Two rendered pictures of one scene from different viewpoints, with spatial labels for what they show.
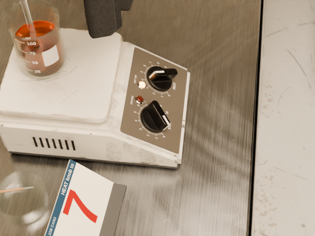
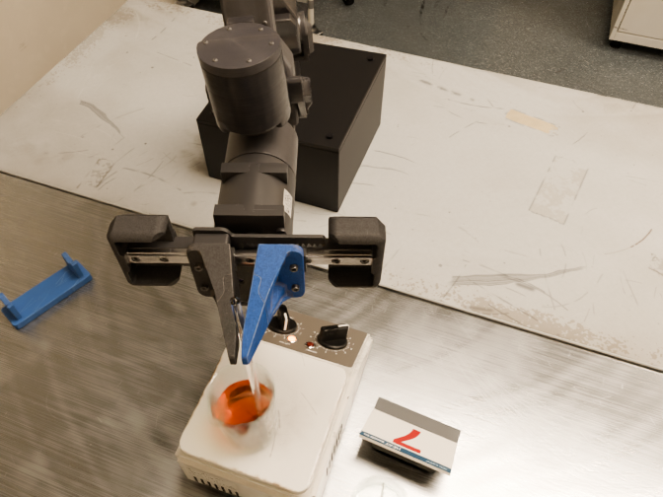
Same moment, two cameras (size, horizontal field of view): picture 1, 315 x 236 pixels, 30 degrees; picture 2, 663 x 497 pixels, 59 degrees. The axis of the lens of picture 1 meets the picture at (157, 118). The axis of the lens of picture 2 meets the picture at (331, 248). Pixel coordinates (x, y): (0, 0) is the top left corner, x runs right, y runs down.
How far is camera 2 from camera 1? 0.42 m
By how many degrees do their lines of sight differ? 44
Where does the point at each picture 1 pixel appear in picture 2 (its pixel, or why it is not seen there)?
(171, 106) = (314, 324)
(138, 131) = (348, 354)
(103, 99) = (322, 367)
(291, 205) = (420, 268)
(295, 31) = not seen: hidden behind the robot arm
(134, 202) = (397, 393)
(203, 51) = not seen: hidden behind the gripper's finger
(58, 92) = (299, 413)
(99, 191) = (387, 421)
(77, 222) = (425, 445)
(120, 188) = (381, 402)
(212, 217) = (422, 329)
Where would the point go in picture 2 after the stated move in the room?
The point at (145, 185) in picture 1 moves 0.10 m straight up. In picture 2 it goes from (380, 380) to (388, 334)
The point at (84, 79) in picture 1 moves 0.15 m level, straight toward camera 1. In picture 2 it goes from (289, 383) to (453, 385)
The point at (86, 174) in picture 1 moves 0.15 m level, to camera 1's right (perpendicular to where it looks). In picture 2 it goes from (372, 425) to (394, 300)
